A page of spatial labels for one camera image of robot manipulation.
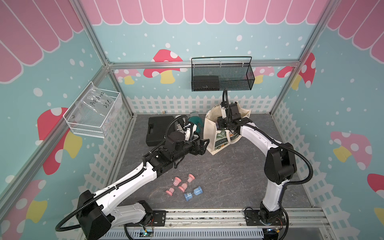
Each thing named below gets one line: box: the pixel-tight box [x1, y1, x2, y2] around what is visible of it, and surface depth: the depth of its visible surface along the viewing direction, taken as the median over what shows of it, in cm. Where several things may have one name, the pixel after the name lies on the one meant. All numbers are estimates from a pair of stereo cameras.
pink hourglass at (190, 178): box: [173, 173, 195, 186], surface depth 87 cm
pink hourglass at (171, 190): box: [165, 178, 182, 197], surface depth 86 cm
